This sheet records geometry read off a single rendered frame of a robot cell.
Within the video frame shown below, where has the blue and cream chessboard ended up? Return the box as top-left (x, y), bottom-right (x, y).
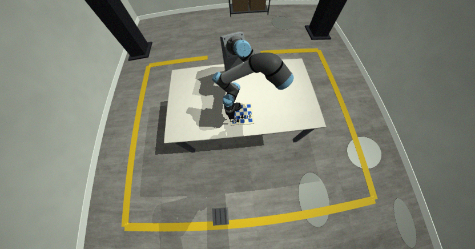
top-left (231, 103), bottom-right (254, 126)

